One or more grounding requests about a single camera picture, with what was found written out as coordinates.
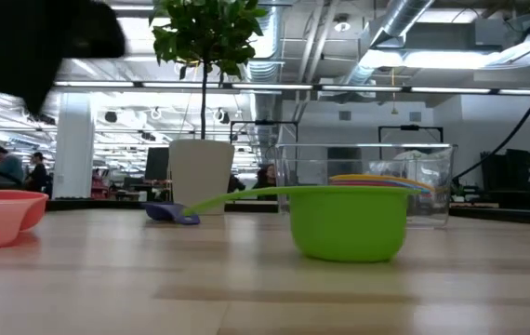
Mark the clear plastic bin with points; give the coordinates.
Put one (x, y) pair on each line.
(437, 205)

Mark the blue measuring cup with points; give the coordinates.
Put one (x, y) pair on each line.
(422, 188)

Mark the small indigo measuring cup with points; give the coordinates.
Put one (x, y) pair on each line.
(167, 211)

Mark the green leafy potted tree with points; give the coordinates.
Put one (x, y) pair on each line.
(204, 32)

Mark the person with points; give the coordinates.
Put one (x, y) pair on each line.
(7, 170)
(267, 179)
(38, 174)

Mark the white pillar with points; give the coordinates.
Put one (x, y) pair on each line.
(73, 149)

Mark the dark workshop machines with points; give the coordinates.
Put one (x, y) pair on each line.
(507, 170)

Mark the black computer monitor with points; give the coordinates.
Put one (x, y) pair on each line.
(157, 164)

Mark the green measuring cup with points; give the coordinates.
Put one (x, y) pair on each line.
(346, 223)

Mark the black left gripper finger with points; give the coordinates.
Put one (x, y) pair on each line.
(32, 100)

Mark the black table edge rail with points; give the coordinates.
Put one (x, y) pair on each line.
(107, 204)

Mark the red measuring cup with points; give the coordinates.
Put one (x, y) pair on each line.
(362, 183)

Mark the salmon orange measuring cup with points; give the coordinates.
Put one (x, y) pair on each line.
(0, 216)

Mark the black metal rig frame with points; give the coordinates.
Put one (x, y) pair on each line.
(409, 127)

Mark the silver ventilation duct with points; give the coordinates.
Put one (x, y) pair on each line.
(397, 18)

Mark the white plant pot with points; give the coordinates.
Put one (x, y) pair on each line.
(201, 177)

